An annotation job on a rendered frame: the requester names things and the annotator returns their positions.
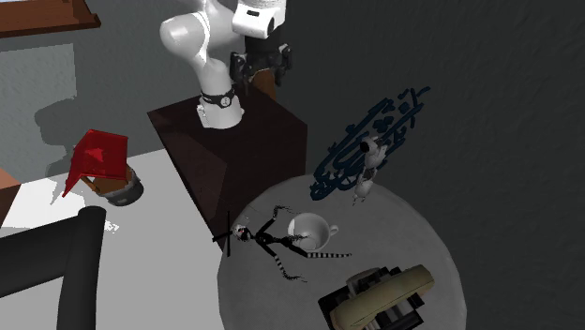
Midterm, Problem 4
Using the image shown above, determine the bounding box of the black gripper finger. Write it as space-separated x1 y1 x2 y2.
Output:
229 52 251 97
273 42 294 88

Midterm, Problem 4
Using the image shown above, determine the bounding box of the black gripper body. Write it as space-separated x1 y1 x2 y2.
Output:
244 32 282 74

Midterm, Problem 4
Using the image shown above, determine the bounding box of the brown wooden block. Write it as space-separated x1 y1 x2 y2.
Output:
249 67 278 101

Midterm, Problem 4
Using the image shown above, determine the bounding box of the dark maroon robot stand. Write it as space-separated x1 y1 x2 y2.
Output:
146 83 308 252

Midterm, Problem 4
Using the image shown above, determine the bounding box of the small white robot figure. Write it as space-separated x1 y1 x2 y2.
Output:
351 135 390 205

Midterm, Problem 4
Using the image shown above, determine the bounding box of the red-roofed wooden well model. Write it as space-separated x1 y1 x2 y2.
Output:
61 128 144 207

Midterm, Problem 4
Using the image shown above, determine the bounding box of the white cup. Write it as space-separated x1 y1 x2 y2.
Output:
286 212 339 252

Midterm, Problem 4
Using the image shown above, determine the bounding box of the black striped puppet figure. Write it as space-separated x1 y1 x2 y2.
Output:
211 204 353 284

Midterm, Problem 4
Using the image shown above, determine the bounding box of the brown wooden shelf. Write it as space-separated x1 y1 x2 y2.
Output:
0 0 102 39

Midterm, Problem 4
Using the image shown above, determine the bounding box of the round grey table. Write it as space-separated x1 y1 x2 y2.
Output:
217 173 468 330

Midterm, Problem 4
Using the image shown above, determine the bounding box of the beige telephone with black base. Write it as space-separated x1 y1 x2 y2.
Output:
318 263 436 330

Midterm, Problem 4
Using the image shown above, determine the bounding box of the brown wooden furniture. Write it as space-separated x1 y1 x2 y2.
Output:
0 167 23 228

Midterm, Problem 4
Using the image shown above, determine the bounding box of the dark blue wire ornament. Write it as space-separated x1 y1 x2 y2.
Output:
308 84 431 202

